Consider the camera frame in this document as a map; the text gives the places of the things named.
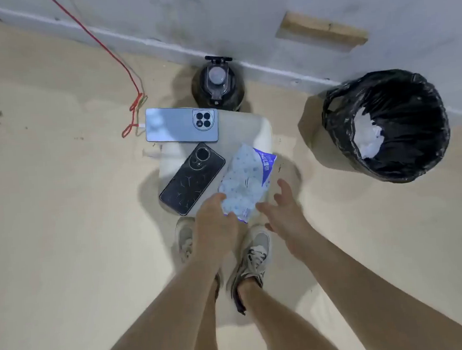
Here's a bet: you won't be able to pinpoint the person's left forearm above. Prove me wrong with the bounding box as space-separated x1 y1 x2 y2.
74 253 230 350

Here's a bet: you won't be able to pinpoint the person's right forearm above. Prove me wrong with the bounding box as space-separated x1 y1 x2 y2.
286 216 462 350

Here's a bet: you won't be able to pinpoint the small wooden block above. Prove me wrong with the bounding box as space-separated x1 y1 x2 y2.
278 5 370 54

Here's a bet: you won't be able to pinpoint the dark water bottle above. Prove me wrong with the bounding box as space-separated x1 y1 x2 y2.
188 53 247 116

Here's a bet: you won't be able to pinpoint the person's left sneaker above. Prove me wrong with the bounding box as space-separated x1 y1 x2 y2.
173 213 225 304

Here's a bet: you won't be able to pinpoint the person's sneaker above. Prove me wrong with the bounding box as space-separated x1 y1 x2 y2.
173 213 225 304
225 224 277 317

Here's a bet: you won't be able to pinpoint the person's right leg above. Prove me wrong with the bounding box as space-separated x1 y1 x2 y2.
237 271 347 350

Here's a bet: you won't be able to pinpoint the trash bin with black bag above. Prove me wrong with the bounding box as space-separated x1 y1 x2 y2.
318 65 455 190

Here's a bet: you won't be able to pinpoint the red cable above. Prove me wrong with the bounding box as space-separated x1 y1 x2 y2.
47 0 149 144

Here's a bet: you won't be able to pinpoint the person's left hand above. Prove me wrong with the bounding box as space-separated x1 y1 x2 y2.
187 191 242 265

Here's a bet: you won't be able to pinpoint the person's right hand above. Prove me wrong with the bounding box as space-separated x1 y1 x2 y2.
253 176 316 257

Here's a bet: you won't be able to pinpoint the black patterned smartphone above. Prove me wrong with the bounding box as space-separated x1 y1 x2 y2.
155 140 230 218

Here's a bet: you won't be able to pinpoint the person's right sneaker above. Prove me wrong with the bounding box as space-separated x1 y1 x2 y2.
225 224 277 317

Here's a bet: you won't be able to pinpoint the blue dotted wet wipes packet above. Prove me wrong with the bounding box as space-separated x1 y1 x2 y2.
214 140 283 225

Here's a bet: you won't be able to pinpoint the cream white storage box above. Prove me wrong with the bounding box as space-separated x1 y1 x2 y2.
152 105 280 228

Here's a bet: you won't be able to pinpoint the crumpled white tissues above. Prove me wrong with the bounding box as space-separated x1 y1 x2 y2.
351 106 387 160

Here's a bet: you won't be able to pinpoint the silver blue smartphone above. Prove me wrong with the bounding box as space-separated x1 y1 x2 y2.
143 103 221 148

